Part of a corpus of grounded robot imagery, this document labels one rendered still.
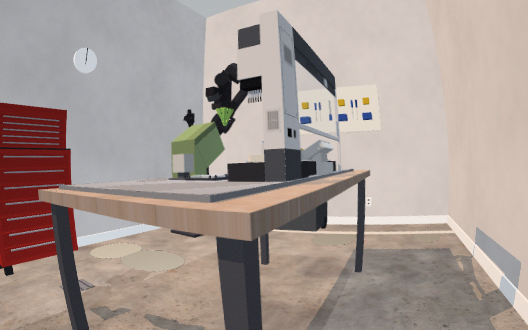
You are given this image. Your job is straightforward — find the white ready panel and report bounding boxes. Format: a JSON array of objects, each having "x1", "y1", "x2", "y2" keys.
[{"x1": 168, "y1": 154, "x2": 194, "y2": 180}]

